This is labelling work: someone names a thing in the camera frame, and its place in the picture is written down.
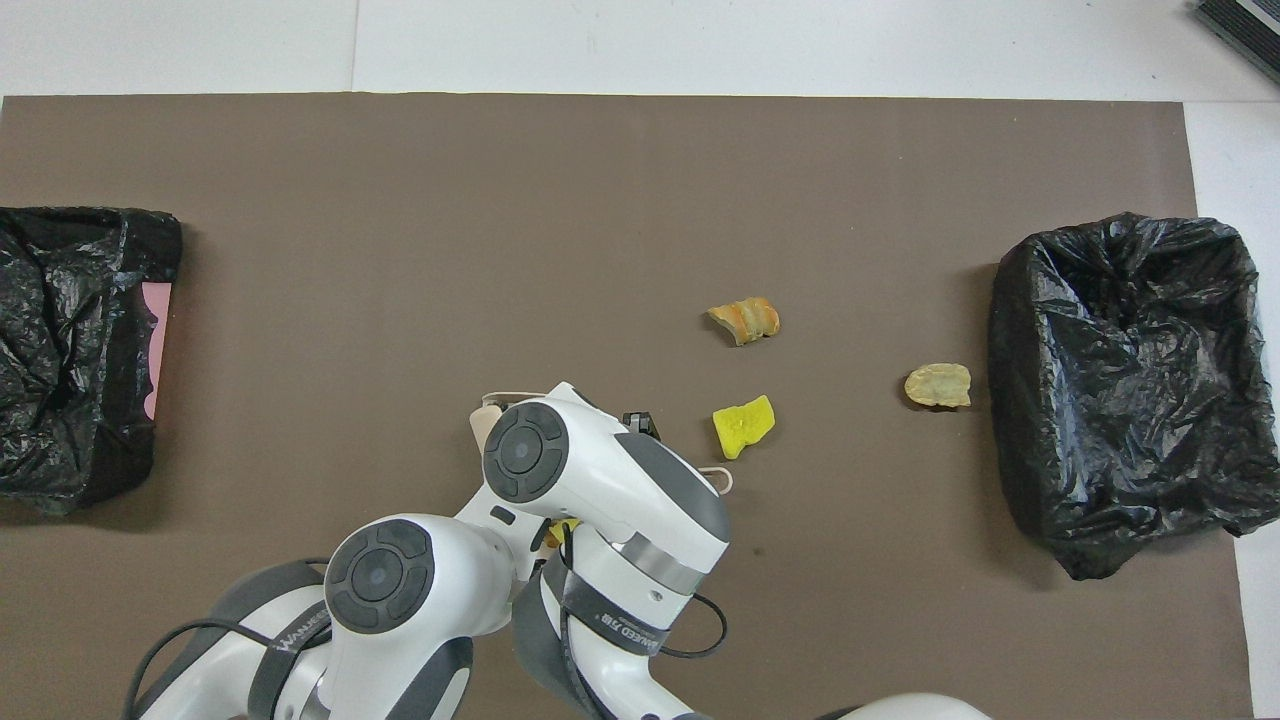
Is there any yellow wavy foam piece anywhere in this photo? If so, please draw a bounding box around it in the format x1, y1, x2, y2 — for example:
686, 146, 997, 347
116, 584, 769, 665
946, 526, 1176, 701
712, 395, 776, 461

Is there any orange striped foam piece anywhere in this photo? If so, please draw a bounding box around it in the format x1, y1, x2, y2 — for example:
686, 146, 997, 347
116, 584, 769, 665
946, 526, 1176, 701
706, 296, 781, 347

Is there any beige plastic dustpan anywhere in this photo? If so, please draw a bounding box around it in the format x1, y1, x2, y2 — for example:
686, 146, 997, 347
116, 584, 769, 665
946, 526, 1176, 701
469, 391, 735, 497

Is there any pale beige foam piece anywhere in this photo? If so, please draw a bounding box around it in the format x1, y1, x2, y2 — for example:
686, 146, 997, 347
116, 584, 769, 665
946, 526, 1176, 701
904, 363, 973, 410

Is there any bin lined with black bag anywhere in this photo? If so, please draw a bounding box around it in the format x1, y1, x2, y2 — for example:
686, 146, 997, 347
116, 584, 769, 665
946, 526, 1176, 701
988, 212, 1280, 581

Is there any pink bin with black bag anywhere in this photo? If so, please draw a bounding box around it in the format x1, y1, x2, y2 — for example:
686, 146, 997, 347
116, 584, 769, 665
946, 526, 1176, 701
0, 206, 184, 517

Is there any brown table mat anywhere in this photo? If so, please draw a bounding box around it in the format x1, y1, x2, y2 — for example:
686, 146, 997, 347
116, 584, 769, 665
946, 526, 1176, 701
0, 93, 1256, 720

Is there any dark ribbed panel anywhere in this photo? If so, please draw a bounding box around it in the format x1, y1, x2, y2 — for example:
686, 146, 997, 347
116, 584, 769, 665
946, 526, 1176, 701
1193, 0, 1280, 86

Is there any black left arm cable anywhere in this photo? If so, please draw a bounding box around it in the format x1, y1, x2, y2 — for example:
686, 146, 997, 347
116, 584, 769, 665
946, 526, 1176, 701
123, 560, 333, 720

